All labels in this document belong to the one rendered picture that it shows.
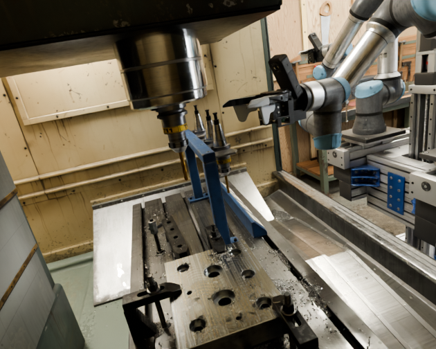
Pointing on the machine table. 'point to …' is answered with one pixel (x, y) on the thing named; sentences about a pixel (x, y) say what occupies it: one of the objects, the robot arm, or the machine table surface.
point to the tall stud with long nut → (155, 234)
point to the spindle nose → (161, 68)
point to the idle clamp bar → (172, 233)
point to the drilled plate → (204, 341)
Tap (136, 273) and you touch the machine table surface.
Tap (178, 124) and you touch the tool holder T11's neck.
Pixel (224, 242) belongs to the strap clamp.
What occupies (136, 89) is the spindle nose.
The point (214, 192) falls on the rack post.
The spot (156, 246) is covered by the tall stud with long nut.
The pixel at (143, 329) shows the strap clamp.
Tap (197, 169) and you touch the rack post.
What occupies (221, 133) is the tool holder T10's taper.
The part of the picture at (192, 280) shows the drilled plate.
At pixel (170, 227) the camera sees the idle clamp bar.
